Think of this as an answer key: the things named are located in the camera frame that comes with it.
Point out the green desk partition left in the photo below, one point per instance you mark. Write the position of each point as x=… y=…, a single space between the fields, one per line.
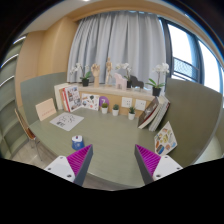
x=37 y=90

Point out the small potted plant right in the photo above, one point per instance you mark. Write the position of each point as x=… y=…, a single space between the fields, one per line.
x=131 y=114

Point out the wooden hand model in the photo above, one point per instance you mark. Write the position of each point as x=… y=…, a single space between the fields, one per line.
x=95 y=69

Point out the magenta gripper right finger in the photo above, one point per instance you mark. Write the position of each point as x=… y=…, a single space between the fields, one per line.
x=152 y=166

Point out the window with black frame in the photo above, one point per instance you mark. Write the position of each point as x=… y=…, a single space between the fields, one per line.
x=190 y=59

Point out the wooden chair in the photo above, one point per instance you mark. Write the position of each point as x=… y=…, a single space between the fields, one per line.
x=32 y=138

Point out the wall socket panel right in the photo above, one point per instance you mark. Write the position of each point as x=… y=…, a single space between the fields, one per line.
x=140 y=104

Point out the green desk partition right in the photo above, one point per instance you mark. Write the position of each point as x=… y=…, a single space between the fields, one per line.
x=194 y=114

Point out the purple round number sign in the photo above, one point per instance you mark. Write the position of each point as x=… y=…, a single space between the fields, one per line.
x=102 y=100

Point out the small potted plant middle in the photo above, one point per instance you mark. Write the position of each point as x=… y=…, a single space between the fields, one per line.
x=115 y=110

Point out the grey curtain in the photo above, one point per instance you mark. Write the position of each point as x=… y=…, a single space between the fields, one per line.
x=123 y=37

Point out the pink toy horse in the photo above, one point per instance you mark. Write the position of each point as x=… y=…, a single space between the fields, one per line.
x=121 y=83

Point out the wall socket panel left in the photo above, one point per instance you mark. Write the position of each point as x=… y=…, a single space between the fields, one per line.
x=126 y=102

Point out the small potted plant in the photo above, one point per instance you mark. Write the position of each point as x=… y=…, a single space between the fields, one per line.
x=104 y=108
x=115 y=110
x=131 y=114

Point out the green desk partition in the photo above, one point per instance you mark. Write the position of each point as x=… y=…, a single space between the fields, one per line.
x=194 y=114
x=37 y=90

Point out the beige card sign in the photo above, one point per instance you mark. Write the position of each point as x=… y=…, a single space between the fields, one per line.
x=45 y=109

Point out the white orchid black pot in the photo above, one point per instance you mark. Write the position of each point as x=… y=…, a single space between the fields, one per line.
x=161 y=70
x=86 y=73

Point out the green wall shelving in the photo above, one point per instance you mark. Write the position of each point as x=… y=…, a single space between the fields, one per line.
x=12 y=136

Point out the colourful picture card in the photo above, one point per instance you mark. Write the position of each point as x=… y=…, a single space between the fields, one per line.
x=165 y=140

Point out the leaning dark books stack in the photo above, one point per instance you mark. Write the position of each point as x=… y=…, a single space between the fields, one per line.
x=153 y=114

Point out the wooden mannequin figure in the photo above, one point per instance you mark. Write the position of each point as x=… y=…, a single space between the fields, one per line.
x=108 y=70

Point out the illustrated white card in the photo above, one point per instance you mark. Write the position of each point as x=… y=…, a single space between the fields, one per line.
x=90 y=101

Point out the wall socket panel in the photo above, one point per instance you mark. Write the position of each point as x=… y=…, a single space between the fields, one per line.
x=126 y=102
x=140 y=104

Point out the red and white standing book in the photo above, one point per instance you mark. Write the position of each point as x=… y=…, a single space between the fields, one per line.
x=70 y=97

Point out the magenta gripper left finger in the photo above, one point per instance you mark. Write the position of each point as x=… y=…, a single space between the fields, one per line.
x=73 y=167

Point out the white printed mouse pad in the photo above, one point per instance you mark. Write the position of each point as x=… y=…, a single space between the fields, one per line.
x=66 y=121

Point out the white orchid black pot left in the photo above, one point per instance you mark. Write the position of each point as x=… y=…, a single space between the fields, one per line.
x=86 y=73

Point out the white orchid middle pot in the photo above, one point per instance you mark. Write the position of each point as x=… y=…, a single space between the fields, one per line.
x=127 y=68

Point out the white orchid black pot right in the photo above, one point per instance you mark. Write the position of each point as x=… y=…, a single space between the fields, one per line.
x=161 y=70

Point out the black toy horse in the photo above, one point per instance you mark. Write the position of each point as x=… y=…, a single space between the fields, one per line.
x=136 y=82

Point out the small potted plant left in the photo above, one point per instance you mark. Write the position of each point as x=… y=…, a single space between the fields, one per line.
x=104 y=108

